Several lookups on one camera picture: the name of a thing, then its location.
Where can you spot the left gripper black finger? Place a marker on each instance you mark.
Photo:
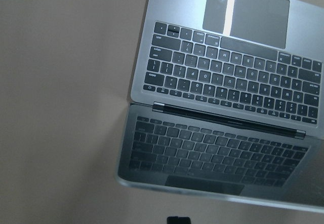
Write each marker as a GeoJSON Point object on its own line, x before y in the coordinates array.
{"type": "Point", "coordinates": [178, 220]}

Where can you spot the grey laptop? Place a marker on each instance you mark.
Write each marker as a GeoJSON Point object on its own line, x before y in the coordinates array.
{"type": "Point", "coordinates": [227, 102]}

